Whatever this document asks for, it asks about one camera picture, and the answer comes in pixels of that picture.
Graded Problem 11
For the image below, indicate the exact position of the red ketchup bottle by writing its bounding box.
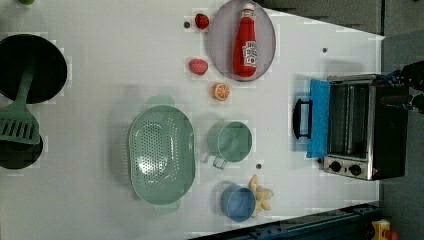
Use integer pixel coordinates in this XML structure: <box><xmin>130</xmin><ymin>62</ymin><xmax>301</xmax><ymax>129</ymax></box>
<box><xmin>232</xmin><ymin>3</ymin><xmax>258</xmax><ymax>78</ymax></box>

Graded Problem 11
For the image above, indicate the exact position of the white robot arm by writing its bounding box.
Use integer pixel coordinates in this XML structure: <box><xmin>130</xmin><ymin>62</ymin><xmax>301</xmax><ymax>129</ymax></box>
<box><xmin>380</xmin><ymin>61</ymin><xmax>424</xmax><ymax>114</ymax></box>

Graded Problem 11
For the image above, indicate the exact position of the green cylinder object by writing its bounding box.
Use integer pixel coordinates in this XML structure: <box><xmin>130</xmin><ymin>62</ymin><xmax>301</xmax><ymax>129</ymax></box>
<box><xmin>18</xmin><ymin>0</ymin><xmax>35</xmax><ymax>5</ymax></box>

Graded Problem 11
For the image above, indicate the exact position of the grey round plate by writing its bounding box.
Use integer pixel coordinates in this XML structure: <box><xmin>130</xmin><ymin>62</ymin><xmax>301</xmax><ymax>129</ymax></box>
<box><xmin>208</xmin><ymin>0</ymin><xmax>276</xmax><ymax>82</ymax></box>

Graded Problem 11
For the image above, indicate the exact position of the large black bowl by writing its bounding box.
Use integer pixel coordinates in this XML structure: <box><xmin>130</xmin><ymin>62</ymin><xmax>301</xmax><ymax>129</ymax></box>
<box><xmin>0</xmin><ymin>34</ymin><xmax>68</xmax><ymax>104</ymax></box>

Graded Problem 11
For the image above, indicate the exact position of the blue cup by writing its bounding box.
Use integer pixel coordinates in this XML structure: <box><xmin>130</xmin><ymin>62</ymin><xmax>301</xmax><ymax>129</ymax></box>
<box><xmin>220</xmin><ymin>184</ymin><xmax>256</xmax><ymax>222</ymax></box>

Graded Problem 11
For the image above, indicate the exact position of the peeled toy banana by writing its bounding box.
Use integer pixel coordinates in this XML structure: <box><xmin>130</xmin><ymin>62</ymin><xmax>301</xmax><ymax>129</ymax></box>
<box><xmin>248</xmin><ymin>175</ymin><xmax>274</xmax><ymax>218</ymax></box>

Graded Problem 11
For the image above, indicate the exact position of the toy orange half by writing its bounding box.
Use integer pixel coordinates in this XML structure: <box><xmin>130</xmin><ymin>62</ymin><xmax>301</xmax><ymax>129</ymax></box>
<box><xmin>211</xmin><ymin>83</ymin><xmax>231</xmax><ymax>101</ymax></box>

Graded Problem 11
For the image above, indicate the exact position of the black toaster oven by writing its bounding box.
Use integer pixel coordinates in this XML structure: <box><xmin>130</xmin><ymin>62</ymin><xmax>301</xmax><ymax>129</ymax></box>
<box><xmin>323</xmin><ymin>74</ymin><xmax>409</xmax><ymax>181</ymax></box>

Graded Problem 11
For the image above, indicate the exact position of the yellow red object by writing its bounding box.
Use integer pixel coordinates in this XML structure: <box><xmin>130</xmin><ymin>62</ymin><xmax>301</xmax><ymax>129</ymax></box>
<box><xmin>372</xmin><ymin>219</ymin><xmax>399</xmax><ymax>240</ymax></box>

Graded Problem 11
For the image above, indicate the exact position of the green slotted spatula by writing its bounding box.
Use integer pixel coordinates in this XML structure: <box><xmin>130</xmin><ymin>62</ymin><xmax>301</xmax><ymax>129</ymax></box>
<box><xmin>0</xmin><ymin>65</ymin><xmax>40</xmax><ymax>145</ymax></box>

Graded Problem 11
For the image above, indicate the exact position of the small black bowl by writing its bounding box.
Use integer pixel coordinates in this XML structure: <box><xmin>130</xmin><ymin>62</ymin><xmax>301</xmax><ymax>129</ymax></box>
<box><xmin>0</xmin><ymin>138</ymin><xmax>43</xmax><ymax>170</ymax></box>

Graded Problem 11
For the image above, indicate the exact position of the green mug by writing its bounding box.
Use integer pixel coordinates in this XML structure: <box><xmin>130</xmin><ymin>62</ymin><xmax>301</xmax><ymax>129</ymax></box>
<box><xmin>207</xmin><ymin>121</ymin><xmax>253</xmax><ymax>170</ymax></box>

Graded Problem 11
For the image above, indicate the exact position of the dark red toy strawberry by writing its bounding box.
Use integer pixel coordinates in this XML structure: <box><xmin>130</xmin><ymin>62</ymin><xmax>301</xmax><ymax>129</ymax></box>
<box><xmin>195</xmin><ymin>13</ymin><xmax>210</xmax><ymax>30</ymax></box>

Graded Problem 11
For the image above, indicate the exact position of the blue table frame rail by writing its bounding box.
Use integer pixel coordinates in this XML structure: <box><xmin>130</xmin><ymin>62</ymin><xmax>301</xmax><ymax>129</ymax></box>
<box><xmin>190</xmin><ymin>204</ymin><xmax>382</xmax><ymax>240</ymax></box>

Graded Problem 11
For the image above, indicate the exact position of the pink toy strawberry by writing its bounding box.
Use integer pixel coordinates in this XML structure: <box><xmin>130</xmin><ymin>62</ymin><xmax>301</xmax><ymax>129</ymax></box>
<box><xmin>189</xmin><ymin>59</ymin><xmax>209</xmax><ymax>76</ymax></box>

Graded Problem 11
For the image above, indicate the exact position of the green colander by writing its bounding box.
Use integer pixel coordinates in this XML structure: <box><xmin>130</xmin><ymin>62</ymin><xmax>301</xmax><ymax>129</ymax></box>
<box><xmin>127</xmin><ymin>96</ymin><xmax>196</xmax><ymax>214</ymax></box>

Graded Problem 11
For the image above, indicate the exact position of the blue oven door flap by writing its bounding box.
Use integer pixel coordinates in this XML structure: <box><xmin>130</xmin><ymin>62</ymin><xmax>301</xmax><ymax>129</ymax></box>
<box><xmin>292</xmin><ymin>79</ymin><xmax>331</xmax><ymax>158</ymax></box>

